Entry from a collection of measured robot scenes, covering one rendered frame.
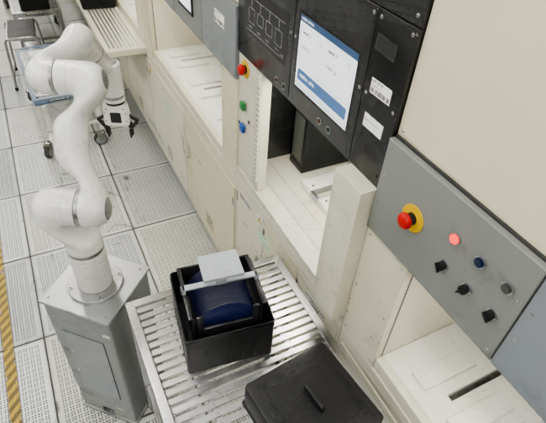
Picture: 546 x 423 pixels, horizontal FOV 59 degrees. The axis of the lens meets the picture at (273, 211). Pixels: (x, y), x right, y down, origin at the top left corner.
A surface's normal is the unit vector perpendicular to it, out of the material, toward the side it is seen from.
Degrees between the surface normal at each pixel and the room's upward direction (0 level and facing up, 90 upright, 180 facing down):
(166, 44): 90
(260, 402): 0
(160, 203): 0
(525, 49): 90
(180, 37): 90
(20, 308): 0
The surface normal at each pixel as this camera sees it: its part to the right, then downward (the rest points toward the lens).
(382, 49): -0.89, 0.26
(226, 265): 0.06, -0.74
